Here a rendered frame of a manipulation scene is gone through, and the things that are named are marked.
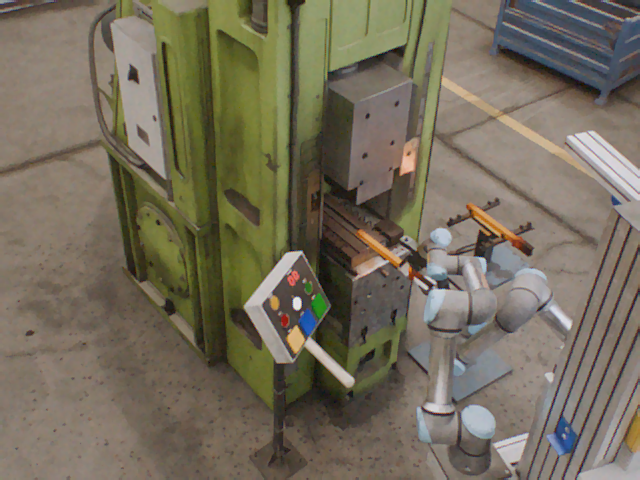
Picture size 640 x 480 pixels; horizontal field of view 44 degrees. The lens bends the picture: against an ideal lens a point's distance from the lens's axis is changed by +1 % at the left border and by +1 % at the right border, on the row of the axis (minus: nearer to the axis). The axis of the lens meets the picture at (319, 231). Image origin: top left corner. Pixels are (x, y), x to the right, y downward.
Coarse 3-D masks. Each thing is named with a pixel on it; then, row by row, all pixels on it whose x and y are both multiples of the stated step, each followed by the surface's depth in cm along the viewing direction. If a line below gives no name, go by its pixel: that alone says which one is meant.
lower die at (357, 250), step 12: (336, 204) 365; (324, 216) 358; (348, 216) 358; (336, 228) 352; (348, 228) 350; (360, 228) 351; (324, 240) 350; (348, 240) 345; (360, 240) 345; (384, 240) 347; (336, 252) 346; (348, 252) 341; (360, 252) 340; (372, 252) 346
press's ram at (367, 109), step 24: (360, 72) 303; (384, 72) 304; (336, 96) 292; (360, 96) 289; (384, 96) 294; (408, 96) 304; (336, 120) 298; (360, 120) 292; (384, 120) 302; (336, 144) 304; (360, 144) 300; (384, 144) 310; (336, 168) 311; (360, 168) 308; (384, 168) 319
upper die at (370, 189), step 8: (328, 176) 327; (384, 176) 321; (392, 176) 325; (328, 184) 329; (336, 184) 325; (360, 184) 315; (368, 184) 317; (376, 184) 321; (384, 184) 325; (344, 192) 322; (352, 192) 318; (360, 192) 317; (368, 192) 320; (376, 192) 324; (352, 200) 320; (360, 200) 319
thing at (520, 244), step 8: (472, 208) 366; (480, 216) 362; (488, 216) 361; (488, 224) 360; (496, 224) 357; (504, 232) 353; (512, 240) 350; (520, 240) 347; (520, 248) 349; (528, 248) 344; (528, 256) 345
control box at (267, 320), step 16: (288, 256) 308; (304, 256) 308; (272, 272) 302; (288, 272) 299; (304, 272) 307; (272, 288) 291; (288, 288) 298; (304, 288) 305; (320, 288) 314; (256, 304) 285; (288, 304) 297; (304, 304) 304; (256, 320) 290; (272, 320) 288; (320, 320) 311; (272, 336) 291; (304, 336) 302; (272, 352) 297; (288, 352) 293
